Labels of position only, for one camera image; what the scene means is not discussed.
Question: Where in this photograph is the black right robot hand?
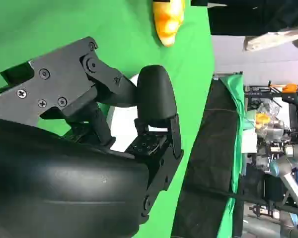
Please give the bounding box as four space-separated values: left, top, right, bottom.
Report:
0 36 184 238

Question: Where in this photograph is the orange white toy bread roll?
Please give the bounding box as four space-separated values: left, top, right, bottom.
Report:
151 0 186 48

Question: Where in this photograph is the lilac plate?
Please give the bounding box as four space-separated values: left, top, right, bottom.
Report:
106 73 168 153

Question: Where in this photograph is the black backdrop cloth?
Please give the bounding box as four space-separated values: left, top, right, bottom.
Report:
172 78 242 238
190 0 298 35

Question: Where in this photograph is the green cloth on background table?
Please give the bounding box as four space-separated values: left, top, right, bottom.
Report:
217 73 246 238

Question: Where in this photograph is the black diagonal rod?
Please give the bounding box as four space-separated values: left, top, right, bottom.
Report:
187 182 298 218

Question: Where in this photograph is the white box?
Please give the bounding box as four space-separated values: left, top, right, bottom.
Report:
242 130 258 154

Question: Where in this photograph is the yellow item in clear bag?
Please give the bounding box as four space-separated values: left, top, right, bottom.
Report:
255 111 270 131

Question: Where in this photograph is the orange machine part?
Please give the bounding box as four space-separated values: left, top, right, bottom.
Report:
282 83 298 94

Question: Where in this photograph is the beige bar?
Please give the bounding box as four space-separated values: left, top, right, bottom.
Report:
243 24 298 52

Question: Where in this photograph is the thin hanging black cable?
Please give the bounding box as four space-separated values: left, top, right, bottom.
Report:
205 107 240 114

